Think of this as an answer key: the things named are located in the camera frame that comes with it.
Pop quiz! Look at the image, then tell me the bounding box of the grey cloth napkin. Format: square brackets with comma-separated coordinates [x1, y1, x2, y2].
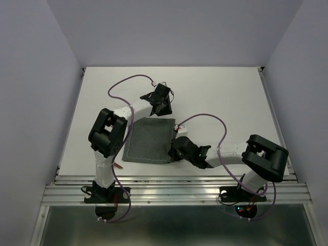
[122, 117, 175, 165]

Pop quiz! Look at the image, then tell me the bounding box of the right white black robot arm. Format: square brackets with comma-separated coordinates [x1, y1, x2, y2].
[168, 134, 289, 200]

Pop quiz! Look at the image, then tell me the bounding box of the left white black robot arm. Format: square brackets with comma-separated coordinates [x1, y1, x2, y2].
[85, 83, 172, 203]

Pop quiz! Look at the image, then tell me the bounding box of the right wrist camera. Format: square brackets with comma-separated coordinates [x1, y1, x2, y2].
[174, 125, 188, 138]

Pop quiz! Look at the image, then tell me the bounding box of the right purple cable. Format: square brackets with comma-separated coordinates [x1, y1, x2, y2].
[176, 113, 276, 222]

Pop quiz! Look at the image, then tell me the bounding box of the purple cable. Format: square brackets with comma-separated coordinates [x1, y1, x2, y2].
[176, 113, 276, 222]
[97, 74, 157, 223]

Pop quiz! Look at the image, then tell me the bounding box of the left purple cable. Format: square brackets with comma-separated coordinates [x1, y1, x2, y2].
[97, 74, 157, 223]

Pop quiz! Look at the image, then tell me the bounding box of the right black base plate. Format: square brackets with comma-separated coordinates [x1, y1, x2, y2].
[217, 181, 268, 206]

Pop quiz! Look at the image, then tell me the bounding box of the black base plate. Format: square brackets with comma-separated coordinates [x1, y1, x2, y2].
[217, 181, 268, 206]
[81, 186, 129, 204]

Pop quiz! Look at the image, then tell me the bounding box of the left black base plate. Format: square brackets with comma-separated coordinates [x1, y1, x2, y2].
[81, 186, 129, 204]

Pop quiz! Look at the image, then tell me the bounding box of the aluminium right side rail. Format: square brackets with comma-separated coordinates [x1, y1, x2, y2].
[257, 67, 298, 182]

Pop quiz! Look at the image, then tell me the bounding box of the aluminium rail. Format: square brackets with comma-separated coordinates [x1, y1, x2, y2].
[257, 67, 298, 182]
[41, 175, 312, 206]

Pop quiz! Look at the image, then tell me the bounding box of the aluminium front rail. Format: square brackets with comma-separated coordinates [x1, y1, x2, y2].
[41, 175, 312, 206]

